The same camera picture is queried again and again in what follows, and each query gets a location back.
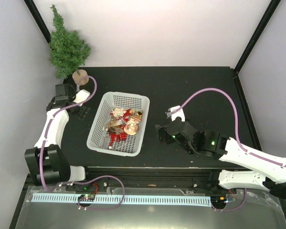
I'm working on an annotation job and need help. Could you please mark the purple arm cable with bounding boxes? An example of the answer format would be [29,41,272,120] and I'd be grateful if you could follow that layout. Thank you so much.
[180,87,286,171]
[39,75,125,211]

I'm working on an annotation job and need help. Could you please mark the red star ornament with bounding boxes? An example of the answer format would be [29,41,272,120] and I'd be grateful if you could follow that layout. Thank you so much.
[123,109,135,122]

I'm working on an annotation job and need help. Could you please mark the black frame post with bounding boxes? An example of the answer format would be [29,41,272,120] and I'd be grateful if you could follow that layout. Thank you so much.
[234,0,281,73]
[24,0,51,43]

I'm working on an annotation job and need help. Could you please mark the white snowflake ornament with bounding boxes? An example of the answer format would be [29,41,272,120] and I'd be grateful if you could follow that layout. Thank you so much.
[111,108,126,118]

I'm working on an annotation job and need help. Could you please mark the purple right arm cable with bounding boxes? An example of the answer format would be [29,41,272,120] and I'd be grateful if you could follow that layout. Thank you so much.
[180,87,286,171]

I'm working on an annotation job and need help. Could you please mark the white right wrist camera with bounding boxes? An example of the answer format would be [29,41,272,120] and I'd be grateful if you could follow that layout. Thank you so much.
[166,105,185,122]

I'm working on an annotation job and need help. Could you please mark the red reindeer ornament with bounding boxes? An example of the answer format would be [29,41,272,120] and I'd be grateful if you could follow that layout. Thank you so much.
[108,132,127,149]

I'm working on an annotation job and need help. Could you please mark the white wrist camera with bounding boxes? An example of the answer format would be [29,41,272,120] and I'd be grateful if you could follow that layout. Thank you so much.
[166,105,185,122]
[73,89,90,104]

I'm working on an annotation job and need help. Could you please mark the white perforated plastic basket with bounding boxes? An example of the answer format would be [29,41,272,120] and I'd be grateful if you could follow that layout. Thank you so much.
[87,92,150,157]

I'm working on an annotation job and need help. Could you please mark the left green circuit board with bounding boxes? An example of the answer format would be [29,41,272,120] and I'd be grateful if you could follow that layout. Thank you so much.
[78,194,95,202]

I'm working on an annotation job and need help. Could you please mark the right circuit board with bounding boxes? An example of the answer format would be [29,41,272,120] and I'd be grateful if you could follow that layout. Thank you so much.
[211,194,236,204]

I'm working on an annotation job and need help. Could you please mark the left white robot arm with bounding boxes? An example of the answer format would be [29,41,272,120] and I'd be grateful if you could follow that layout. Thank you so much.
[24,84,93,190]

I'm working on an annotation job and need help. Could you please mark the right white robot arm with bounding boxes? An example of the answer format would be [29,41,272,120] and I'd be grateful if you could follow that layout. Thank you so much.
[156,118,286,199]

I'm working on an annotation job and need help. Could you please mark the small green christmas tree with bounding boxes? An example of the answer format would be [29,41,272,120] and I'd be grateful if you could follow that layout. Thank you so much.
[49,4,92,86]

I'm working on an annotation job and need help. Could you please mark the left black frame post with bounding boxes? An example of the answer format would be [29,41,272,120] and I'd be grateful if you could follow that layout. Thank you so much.
[24,0,51,43]

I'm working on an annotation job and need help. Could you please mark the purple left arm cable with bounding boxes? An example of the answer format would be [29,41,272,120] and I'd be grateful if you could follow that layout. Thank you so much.
[39,75,125,211]

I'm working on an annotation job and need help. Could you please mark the white slotted cable duct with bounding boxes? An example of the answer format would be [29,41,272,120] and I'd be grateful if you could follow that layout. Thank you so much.
[31,193,212,207]

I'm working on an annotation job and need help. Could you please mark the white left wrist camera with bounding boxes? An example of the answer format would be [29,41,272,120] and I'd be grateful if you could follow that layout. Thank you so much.
[73,89,90,104]

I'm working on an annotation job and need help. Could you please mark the right black frame post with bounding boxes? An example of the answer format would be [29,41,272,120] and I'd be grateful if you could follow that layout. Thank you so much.
[234,0,281,73]

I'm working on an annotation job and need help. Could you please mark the snowman ornament with hat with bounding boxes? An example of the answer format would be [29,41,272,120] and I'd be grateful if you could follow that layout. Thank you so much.
[123,115,142,135]

